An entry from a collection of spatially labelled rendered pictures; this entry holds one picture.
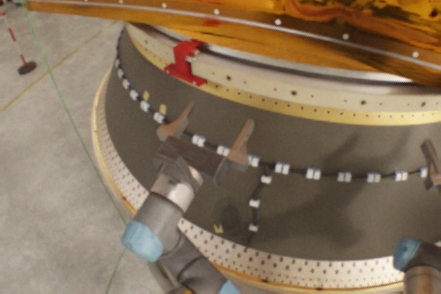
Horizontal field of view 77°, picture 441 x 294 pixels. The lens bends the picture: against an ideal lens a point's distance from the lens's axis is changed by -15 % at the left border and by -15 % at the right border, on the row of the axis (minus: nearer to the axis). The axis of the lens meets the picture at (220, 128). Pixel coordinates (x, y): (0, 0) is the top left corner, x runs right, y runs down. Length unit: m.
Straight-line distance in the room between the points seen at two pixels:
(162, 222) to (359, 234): 0.59
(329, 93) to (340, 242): 0.44
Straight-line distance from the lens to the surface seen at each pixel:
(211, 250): 1.02
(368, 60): 0.74
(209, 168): 0.58
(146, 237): 0.55
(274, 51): 0.76
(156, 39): 0.91
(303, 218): 0.90
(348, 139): 0.81
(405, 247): 0.70
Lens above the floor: 2.13
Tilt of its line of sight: 44 degrees down
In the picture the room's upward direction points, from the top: 4 degrees counter-clockwise
